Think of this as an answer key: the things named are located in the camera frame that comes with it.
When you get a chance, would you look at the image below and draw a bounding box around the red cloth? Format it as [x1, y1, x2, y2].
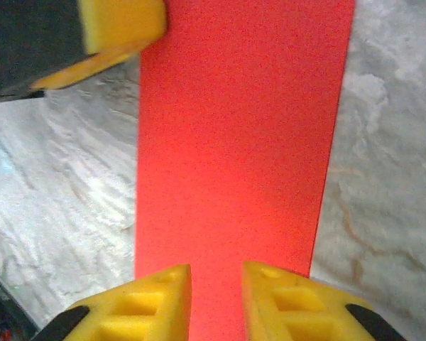
[132, 0, 356, 341]

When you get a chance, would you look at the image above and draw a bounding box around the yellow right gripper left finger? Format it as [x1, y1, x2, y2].
[31, 262, 194, 341]

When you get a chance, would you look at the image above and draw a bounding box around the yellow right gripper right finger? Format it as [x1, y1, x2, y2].
[241, 261, 409, 341]

